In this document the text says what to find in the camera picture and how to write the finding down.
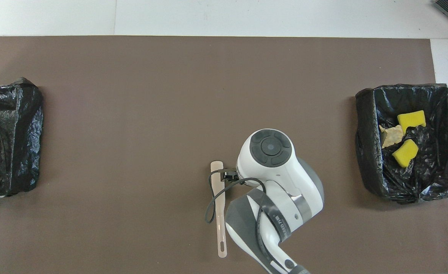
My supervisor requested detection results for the beige hand brush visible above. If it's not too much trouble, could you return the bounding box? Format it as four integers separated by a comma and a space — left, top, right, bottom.
210, 161, 228, 258

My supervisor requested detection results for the orange striped foam piece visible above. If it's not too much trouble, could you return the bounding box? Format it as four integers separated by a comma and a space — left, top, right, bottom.
379, 124, 404, 149

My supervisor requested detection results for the green and yellow sponge piece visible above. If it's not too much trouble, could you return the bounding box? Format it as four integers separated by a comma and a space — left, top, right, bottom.
392, 139, 419, 168

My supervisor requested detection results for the notched yellow sponge piece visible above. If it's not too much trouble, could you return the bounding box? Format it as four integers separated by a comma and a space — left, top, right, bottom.
397, 110, 426, 134

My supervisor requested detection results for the black bag lined bin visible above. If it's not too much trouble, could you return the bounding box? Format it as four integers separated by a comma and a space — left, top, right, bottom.
0, 77, 44, 198
355, 83, 448, 204

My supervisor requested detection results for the brown table mat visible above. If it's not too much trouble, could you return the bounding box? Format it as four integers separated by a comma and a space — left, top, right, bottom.
0, 36, 448, 274

